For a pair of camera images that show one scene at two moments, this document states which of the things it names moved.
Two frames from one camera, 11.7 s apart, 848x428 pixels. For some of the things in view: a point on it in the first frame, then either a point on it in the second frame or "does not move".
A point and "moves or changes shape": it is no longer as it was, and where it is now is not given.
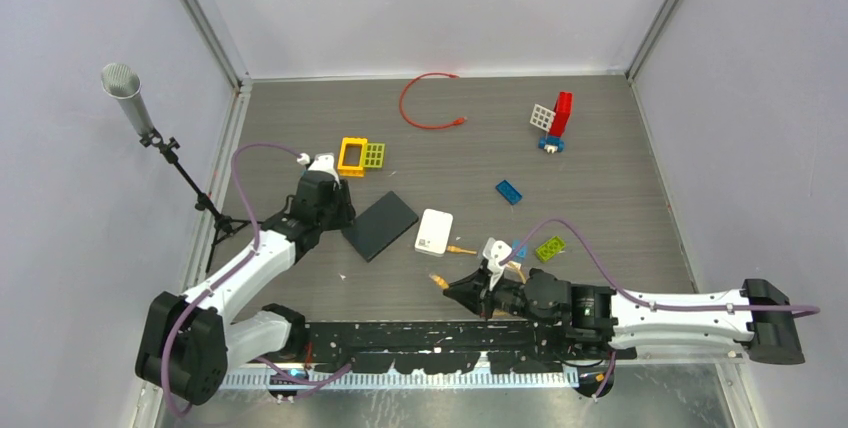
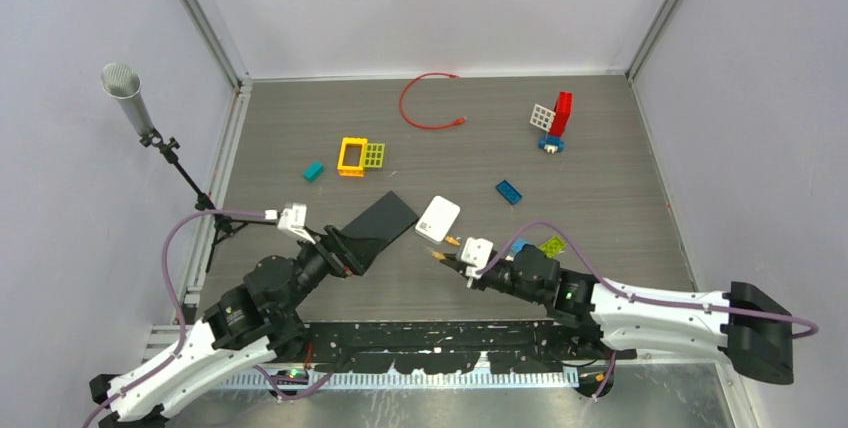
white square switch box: (434, 232) moves or changes shape
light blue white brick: (520, 250) does not move
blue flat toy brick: (509, 192) does not move
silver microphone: (123, 83) does not move
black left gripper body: (338, 214) → (318, 261)
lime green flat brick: (550, 248) does not move
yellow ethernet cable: (453, 249) → (451, 239)
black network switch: (377, 226) does not move
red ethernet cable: (428, 127) does not move
